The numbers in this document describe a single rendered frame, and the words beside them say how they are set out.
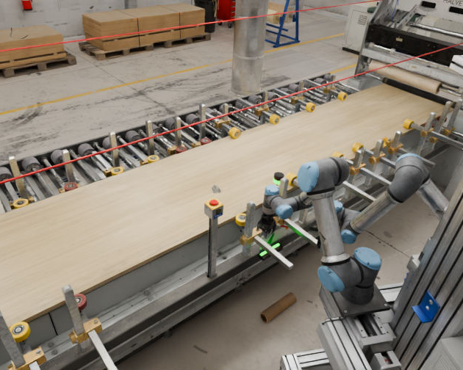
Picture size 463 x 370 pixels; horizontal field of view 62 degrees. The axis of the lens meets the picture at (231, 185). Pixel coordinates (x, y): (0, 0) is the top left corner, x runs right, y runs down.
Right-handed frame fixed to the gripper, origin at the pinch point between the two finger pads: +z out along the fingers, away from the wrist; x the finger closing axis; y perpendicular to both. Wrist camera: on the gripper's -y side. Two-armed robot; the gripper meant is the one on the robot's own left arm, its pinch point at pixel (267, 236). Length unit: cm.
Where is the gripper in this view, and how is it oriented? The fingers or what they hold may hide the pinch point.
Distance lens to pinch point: 219.5
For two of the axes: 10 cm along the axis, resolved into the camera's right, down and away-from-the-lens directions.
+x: 8.6, 3.4, -3.9
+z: -0.5, 8.1, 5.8
